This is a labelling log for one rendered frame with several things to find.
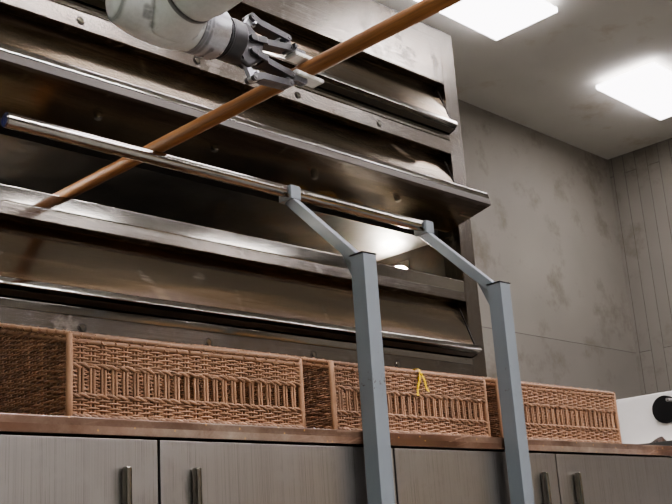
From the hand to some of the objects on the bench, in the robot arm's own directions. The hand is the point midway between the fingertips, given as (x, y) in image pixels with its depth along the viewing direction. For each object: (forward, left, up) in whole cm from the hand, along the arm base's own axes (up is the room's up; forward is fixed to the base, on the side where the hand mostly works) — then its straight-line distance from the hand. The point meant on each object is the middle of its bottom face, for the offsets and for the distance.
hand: (304, 69), depth 193 cm
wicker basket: (-3, +54, -62) cm, 82 cm away
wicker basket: (+59, +54, -62) cm, 101 cm away
